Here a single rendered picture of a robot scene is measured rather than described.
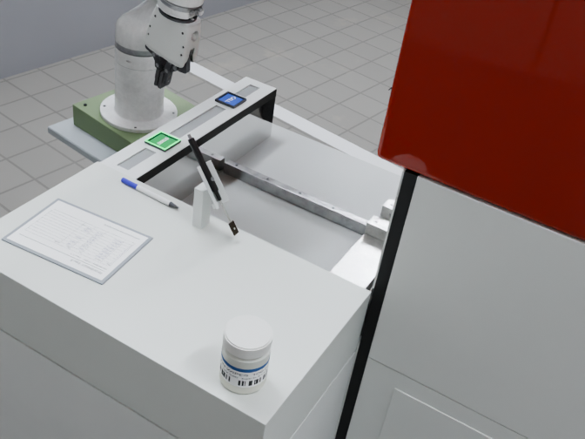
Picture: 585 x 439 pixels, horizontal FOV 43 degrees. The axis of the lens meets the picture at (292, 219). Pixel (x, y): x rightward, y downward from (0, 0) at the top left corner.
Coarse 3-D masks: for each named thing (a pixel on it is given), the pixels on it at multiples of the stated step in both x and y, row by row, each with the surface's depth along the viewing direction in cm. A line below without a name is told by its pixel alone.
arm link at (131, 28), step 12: (156, 0) 167; (132, 12) 169; (144, 12) 168; (120, 24) 168; (132, 24) 167; (144, 24) 166; (120, 36) 168; (132, 36) 167; (144, 36) 167; (120, 48) 170; (132, 48) 168; (144, 48) 169
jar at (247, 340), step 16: (240, 320) 106; (256, 320) 106; (224, 336) 103; (240, 336) 103; (256, 336) 103; (272, 336) 104; (224, 352) 104; (240, 352) 102; (256, 352) 102; (224, 368) 106; (240, 368) 104; (256, 368) 104; (224, 384) 107; (240, 384) 106; (256, 384) 106
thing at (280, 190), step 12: (228, 168) 177; (240, 168) 176; (252, 180) 175; (264, 180) 173; (276, 180) 173; (276, 192) 173; (288, 192) 171; (300, 192) 171; (300, 204) 171; (312, 204) 169; (324, 204) 168; (324, 216) 169; (336, 216) 167; (348, 216) 166; (348, 228) 167; (360, 228) 165
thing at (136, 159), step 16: (240, 80) 188; (256, 80) 189; (240, 96) 181; (256, 96) 182; (192, 112) 172; (208, 112) 174; (224, 112) 174; (160, 128) 164; (176, 128) 165; (192, 128) 167; (208, 128) 167; (144, 144) 158; (112, 160) 152; (128, 160) 153; (144, 160) 153; (160, 160) 154
